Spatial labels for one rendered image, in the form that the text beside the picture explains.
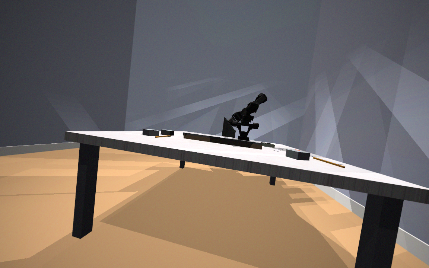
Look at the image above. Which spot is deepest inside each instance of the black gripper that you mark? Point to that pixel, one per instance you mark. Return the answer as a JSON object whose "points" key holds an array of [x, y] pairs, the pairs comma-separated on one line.
{"points": [[245, 123]]}

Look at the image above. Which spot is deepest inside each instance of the white rectangular floor panel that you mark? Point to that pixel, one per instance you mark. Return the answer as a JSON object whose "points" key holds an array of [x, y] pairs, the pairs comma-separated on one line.
{"points": [[223, 140]]}

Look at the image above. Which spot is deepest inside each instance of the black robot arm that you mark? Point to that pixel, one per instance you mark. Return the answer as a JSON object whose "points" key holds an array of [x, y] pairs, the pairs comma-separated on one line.
{"points": [[251, 108]]}

